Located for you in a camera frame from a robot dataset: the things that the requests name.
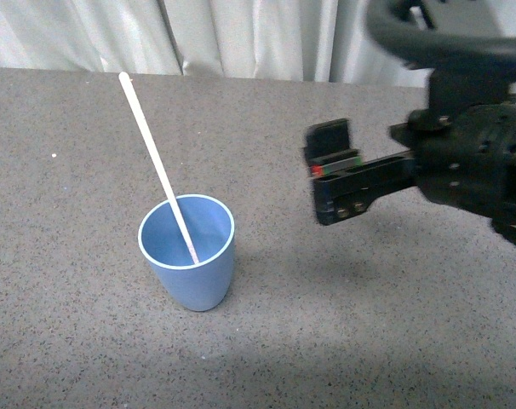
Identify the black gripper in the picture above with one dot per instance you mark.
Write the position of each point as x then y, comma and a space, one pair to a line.
464, 149

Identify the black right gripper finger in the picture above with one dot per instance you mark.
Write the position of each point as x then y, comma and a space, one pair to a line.
328, 148

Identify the white chopstick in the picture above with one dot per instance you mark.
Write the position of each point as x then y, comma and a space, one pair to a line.
140, 119

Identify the blue cup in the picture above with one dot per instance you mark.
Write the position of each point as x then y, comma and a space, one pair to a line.
197, 286

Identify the grey curtain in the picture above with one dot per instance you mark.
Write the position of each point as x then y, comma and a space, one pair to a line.
319, 41

